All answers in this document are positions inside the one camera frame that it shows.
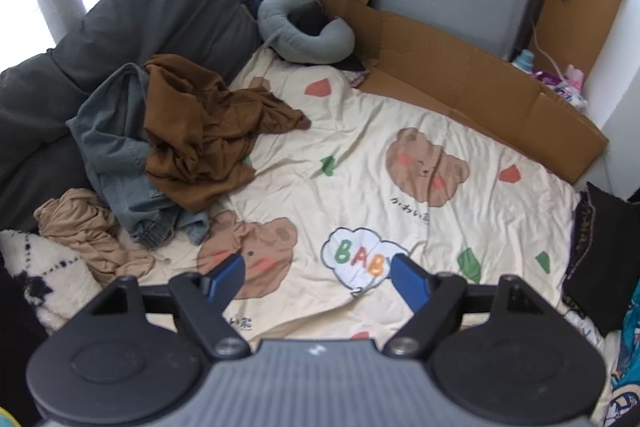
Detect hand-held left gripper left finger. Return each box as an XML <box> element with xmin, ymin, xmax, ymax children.
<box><xmin>92</xmin><ymin>253</ymin><xmax>251</xmax><ymax>358</ymax></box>

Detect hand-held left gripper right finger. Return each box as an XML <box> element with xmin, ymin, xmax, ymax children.
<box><xmin>385</xmin><ymin>254</ymin><xmax>556</xmax><ymax>358</ymax></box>

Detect bear-patterned garment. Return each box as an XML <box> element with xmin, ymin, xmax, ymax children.
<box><xmin>565</xmin><ymin>202</ymin><xmax>601</xmax><ymax>333</ymax></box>

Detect black shorts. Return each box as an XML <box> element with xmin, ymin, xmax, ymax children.
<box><xmin>562</xmin><ymin>182</ymin><xmax>640</xmax><ymax>335</ymax></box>

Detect brown garment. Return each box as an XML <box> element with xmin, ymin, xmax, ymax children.
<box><xmin>142</xmin><ymin>53</ymin><xmax>312</xmax><ymax>212</ymax></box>

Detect beige garment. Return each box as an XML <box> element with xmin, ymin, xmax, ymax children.
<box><xmin>34</xmin><ymin>188</ymin><xmax>156</xmax><ymax>290</ymax></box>

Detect cream bear-print bed sheet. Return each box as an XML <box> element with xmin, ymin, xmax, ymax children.
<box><xmin>115</xmin><ymin>49</ymin><xmax>608</xmax><ymax>343</ymax></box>

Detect white fuzzy blanket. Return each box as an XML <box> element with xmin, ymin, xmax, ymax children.
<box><xmin>0</xmin><ymin>229</ymin><xmax>103</xmax><ymax>333</ymax></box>

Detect blue denim jeans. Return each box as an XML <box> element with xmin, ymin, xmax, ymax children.
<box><xmin>66</xmin><ymin>63</ymin><xmax>211</xmax><ymax>249</ymax></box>

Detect small patterned cloth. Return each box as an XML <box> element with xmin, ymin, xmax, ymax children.
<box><xmin>345</xmin><ymin>67</ymin><xmax>371</xmax><ymax>90</ymax></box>

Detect flattened cardboard sheet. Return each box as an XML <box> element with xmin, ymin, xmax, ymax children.
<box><xmin>312</xmin><ymin>0</ymin><xmax>610</xmax><ymax>185</ymax></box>

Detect teal printed garment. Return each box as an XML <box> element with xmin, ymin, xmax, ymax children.
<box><xmin>602</xmin><ymin>292</ymin><xmax>640</xmax><ymax>427</ymax></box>

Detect grey neck pillow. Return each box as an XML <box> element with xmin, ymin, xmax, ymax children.
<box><xmin>257</xmin><ymin>0</ymin><xmax>357</xmax><ymax>65</ymax></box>

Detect dark grey pillow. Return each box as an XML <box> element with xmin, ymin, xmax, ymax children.
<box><xmin>47</xmin><ymin>0</ymin><xmax>263</xmax><ymax>92</ymax></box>
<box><xmin>0</xmin><ymin>52</ymin><xmax>101</xmax><ymax>233</ymax></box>

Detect purple packet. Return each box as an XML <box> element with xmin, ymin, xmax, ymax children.
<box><xmin>532</xmin><ymin>69</ymin><xmax>568</xmax><ymax>90</ymax></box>

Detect blue-capped detergent bottle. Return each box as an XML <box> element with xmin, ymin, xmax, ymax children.
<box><xmin>512</xmin><ymin>49</ymin><xmax>536</xmax><ymax>72</ymax></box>

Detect pink bottle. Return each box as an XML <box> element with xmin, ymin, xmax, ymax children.
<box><xmin>565</xmin><ymin>64</ymin><xmax>586</xmax><ymax>92</ymax></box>

